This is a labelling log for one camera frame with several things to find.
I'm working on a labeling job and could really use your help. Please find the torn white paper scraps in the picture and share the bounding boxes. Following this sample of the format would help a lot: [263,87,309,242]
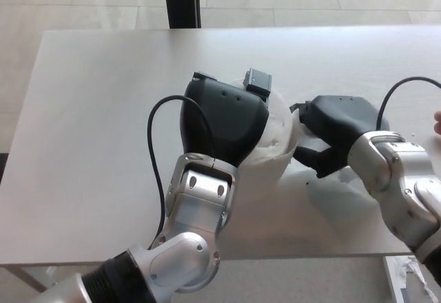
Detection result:
[396,255,439,303]

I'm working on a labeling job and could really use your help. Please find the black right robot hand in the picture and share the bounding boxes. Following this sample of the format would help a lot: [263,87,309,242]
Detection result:
[291,95,387,179]

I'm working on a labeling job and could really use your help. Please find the white table leg with scraps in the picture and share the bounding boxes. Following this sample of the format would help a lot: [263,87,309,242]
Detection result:
[382,256,409,303]

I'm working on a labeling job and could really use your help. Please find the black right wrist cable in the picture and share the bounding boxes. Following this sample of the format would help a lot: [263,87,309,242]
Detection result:
[377,76,441,132]

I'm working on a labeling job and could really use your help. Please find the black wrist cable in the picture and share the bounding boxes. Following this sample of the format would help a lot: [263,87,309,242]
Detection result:
[147,95,215,251]
[377,76,441,132]

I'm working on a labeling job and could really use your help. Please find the white diagonal table brace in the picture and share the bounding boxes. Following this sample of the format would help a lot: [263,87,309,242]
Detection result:
[5,266,58,292]

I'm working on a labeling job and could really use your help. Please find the black vertical post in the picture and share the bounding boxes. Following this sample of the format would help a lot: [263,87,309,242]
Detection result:
[161,0,203,29]

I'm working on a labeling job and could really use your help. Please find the white toilet paper roll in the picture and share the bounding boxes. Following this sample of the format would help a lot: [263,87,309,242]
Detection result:
[227,77,392,194]

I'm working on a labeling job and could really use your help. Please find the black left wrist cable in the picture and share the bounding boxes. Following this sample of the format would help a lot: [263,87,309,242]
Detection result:
[147,95,215,251]

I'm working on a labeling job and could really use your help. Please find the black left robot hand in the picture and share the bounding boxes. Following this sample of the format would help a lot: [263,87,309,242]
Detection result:
[181,68,274,168]

